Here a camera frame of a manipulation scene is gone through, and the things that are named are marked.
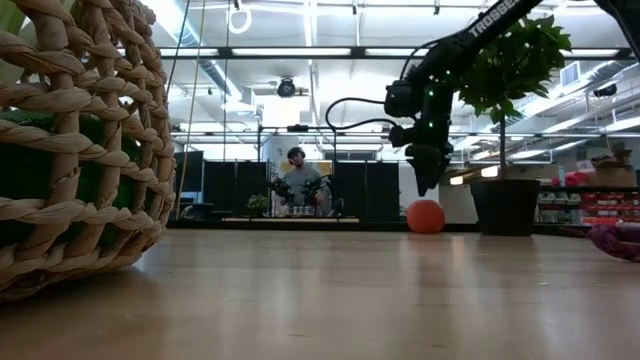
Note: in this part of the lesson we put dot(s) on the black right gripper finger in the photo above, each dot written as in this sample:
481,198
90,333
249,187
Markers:
432,172
415,170

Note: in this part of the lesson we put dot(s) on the round orange fruit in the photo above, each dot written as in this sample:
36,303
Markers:
425,216

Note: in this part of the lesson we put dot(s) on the purple onion braid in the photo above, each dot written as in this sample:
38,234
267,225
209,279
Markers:
617,242

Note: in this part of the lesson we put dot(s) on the long green cucumber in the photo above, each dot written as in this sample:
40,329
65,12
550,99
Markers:
30,175

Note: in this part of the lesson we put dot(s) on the white green leek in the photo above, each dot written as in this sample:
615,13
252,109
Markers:
6,17

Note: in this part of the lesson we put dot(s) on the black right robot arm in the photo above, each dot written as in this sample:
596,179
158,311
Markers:
475,35

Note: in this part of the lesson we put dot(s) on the woven straw basket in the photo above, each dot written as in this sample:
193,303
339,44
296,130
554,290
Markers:
60,100

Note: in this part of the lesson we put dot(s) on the black plant pot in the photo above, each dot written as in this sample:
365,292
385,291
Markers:
505,207

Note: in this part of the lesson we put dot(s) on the green leafy plant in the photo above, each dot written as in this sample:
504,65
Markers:
520,65

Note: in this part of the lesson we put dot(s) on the person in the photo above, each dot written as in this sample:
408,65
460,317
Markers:
300,177

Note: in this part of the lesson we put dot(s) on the small background plant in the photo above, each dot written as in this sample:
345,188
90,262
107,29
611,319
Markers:
258,204

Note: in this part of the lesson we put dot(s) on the red storage shelf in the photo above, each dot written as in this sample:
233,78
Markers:
590,205

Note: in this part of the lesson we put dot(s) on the cardboard box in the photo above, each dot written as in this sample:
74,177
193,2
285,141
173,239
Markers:
612,172

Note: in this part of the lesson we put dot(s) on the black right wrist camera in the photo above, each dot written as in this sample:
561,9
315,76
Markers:
400,136

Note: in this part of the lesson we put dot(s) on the black ceiling camera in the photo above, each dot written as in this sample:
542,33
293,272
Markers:
286,87

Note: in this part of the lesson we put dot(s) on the black overhead frame bar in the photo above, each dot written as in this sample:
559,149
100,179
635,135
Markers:
225,52

